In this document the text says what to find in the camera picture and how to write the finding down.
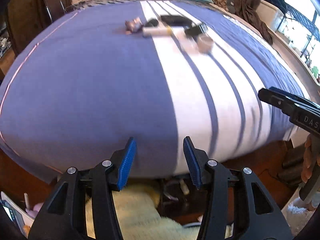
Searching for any crumpled silver pink wrapper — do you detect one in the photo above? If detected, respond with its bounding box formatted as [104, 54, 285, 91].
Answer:
[125, 17, 143, 33]

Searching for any person's right hand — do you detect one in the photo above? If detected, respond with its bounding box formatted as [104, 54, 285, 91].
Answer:
[301, 135, 319, 183]

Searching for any brown hanging curtain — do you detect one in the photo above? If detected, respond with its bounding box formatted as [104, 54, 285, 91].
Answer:
[234, 0, 273, 45]

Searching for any grey white knotted cloth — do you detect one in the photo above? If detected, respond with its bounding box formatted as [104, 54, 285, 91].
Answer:
[196, 34, 214, 54]

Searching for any yellow fluffy rug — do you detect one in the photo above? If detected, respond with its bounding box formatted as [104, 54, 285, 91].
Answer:
[85, 184, 233, 240]

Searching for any black box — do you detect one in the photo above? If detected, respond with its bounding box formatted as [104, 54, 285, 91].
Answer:
[159, 15, 193, 27]

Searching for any white yellow tube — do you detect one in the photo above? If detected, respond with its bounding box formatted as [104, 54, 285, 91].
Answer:
[142, 27, 172, 37]

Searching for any green bottle with barcode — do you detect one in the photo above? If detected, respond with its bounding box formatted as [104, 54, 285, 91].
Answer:
[184, 23, 208, 38]

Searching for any dark wooden wardrobe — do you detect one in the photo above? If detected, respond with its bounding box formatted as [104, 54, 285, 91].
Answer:
[4, 0, 72, 55]

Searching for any black green thread spool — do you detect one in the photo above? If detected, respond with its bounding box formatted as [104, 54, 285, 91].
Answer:
[144, 18, 159, 28]

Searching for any purple white striped bedspread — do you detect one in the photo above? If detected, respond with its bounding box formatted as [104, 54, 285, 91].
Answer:
[1, 1, 308, 181]

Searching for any white window sill bench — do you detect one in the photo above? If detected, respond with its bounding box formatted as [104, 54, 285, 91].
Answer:
[257, 0, 319, 101]

